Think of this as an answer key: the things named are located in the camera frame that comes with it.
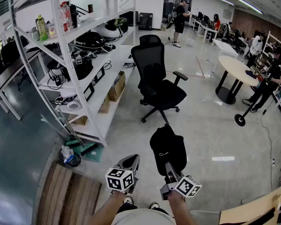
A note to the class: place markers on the long white desk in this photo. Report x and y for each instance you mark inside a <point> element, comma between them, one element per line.
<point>204,27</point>

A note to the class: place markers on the person's shoe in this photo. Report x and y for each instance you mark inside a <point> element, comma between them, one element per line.
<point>154,205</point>
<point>128,200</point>

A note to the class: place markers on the person's white shirt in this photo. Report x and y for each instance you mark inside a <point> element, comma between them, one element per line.
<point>142,217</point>

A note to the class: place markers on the white rectangular table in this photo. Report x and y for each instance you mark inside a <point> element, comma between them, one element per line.
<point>226,47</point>

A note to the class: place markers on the person's black trousers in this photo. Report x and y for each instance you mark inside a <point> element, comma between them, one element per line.
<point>140,207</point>

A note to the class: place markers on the green black helmet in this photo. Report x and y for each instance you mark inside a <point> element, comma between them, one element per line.
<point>118,23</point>

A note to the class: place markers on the person's left shoe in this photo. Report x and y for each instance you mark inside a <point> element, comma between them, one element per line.
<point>128,200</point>

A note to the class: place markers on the black balcony railing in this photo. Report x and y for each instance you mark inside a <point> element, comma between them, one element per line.
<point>0,8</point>

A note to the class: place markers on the flat cardboard box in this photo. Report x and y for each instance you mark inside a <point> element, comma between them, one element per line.
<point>78,119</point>

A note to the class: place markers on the round beige table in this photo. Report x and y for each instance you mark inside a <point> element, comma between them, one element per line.
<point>234,69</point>

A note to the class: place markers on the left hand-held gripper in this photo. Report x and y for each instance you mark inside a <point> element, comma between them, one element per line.
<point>118,180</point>

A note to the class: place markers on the clear bottle red label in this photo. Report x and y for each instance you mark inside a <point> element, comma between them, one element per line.
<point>66,17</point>

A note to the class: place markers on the black office chair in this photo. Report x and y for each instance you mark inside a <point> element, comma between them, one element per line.
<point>154,78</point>

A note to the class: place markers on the white power strip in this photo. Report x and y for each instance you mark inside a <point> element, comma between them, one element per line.
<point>273,162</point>

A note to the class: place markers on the black round-base stand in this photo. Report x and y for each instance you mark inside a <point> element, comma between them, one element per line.
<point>239,120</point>

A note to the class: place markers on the black suitcase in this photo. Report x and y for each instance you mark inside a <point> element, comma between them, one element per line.
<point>145,21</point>

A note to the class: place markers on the green dustpan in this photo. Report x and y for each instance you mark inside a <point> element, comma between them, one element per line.
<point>93,152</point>

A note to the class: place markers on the small white bottle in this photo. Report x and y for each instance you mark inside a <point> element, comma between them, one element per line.
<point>52,29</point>

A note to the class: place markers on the wooden steps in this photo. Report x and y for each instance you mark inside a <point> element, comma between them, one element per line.
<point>68,196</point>

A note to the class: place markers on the black trash bin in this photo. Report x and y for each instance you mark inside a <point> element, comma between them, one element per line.
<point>70,159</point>

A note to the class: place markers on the white metal shelving unit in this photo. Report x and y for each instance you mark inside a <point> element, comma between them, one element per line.
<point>61,32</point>

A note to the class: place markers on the person's right forearm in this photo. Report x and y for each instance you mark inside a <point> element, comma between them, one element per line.
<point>180,210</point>

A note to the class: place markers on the black cap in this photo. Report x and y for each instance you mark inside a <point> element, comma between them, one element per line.
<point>166,144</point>

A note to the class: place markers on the black thermos bottle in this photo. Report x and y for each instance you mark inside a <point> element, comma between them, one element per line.
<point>74,16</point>

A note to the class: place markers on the person's right shoe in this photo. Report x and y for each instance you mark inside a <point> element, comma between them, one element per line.
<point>154,205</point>

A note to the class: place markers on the white round device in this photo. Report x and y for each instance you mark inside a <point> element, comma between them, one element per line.
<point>71,102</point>

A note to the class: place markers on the small cardboard box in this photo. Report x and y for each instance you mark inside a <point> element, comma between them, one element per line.
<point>105,105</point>

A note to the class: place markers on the large cardboard box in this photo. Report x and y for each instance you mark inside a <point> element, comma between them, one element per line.
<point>117,88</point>

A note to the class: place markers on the person's left forearm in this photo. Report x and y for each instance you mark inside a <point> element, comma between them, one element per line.
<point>105,210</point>

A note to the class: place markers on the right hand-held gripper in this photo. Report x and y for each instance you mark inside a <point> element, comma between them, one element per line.
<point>187,186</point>

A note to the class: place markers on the green drink bottle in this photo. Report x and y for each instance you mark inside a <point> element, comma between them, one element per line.
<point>41,28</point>

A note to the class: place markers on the black desk white legs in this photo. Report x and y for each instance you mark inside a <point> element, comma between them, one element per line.
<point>11,69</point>

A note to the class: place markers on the black headset device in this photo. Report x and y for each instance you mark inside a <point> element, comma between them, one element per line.
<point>83,65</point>

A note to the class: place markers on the black framed tablet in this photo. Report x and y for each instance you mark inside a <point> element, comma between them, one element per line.
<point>99,74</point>
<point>89,92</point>

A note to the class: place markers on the cardboard sheet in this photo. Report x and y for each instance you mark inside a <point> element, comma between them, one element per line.
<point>248,207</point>

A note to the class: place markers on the white helmet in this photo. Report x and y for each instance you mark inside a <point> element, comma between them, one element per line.
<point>106,30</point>

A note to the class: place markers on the dark cloth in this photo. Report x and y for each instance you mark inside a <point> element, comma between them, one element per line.
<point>251,74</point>

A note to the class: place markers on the ceiling light strip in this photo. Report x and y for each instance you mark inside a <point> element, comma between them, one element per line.
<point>249,5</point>
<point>224,0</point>

